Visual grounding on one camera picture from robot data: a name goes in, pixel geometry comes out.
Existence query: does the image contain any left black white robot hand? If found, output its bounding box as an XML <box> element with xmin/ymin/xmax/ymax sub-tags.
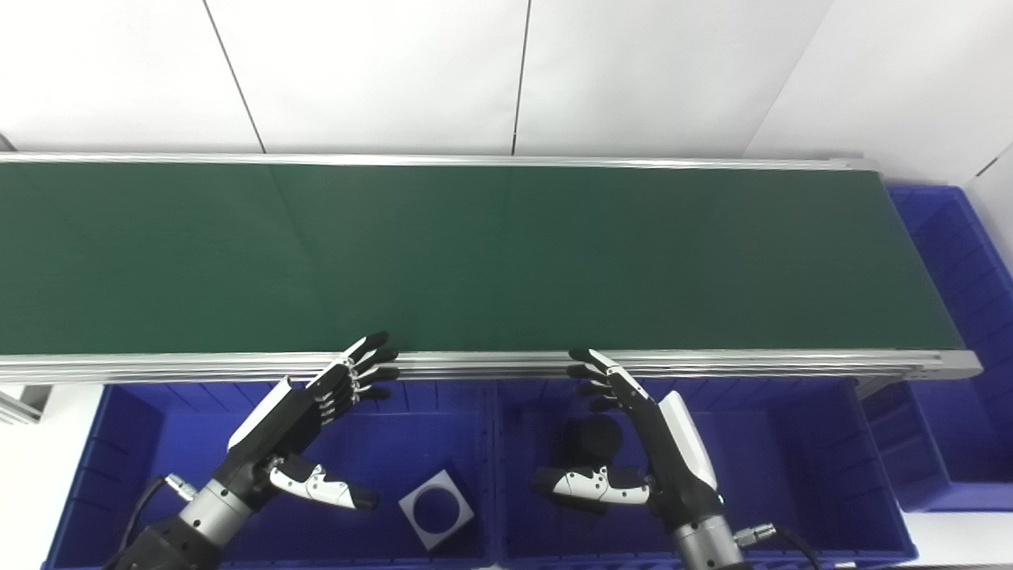
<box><xmin>214</xmin><ymin>331</ymin><xmax>401</xmax><ymax>512</ymax></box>

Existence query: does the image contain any black round part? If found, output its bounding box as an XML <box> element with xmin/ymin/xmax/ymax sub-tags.
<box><xmin>559</xmin><ymin>415</ymin><xmax>626</xmax><ymax>469</ymax></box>

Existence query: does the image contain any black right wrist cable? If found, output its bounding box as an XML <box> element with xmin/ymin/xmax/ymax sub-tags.
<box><xmin>732</xmin><ymin>521</ymin><xmax>828</xmax><ymax>570</ymax></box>

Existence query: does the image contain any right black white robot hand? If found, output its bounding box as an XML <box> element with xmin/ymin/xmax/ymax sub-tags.
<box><xmin>532</xmin><ymin>348</ymin><xmax>725</xmax><ymax>533</ymax></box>

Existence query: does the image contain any white square part round hole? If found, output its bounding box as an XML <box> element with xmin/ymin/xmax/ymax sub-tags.
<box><xmin>398</xmin><ymin>469</ymin><xmax>476</xmax><ymax>552</ymax></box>

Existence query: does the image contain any blue plastic bin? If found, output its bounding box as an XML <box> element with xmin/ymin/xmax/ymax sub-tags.
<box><xmin>859</xmin><ymin>184</ymin><xmax>1013</xmax><ymax>514</ymax></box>
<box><xmin>44</xmin><ymin>380</ymin><xmax>497</xmax><ymax>570</ymax></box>
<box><xmin>491</xmin><ymin>378</ymin><xmax>920</xmax><ymax>568</ymax></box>

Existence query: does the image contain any aluminium conveyor support leg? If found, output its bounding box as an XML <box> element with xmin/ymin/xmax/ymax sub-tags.
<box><xmin>0</xmin><ymin>384</ymin><xmax>53</xmax><ymax>426</ymax></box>

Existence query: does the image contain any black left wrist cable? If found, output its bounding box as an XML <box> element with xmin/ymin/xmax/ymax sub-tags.
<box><xmin>101</xmin><ymin>473</ymin><xmax>199</xmax><ymax>570</ymax></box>

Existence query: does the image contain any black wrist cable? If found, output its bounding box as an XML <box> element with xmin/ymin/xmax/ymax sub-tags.
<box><xmin>732</xmin><ymin>521</ymin><xmax>828</xmax><ymax>570</ymax></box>
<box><xmin>101</xmin><ymin>473</ymin><xmax>199</xmax><ymax>570</ymax></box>

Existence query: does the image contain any green conveyor belt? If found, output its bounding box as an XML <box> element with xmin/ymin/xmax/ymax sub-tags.
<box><xmin>0</xmin><ymin>152</ymin><xmax>985</xmax><ymax>401</ymax></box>
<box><xmin>0</xmin><ymin>162</ymin><xmax>967</xmax><ymax>356</ymax></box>

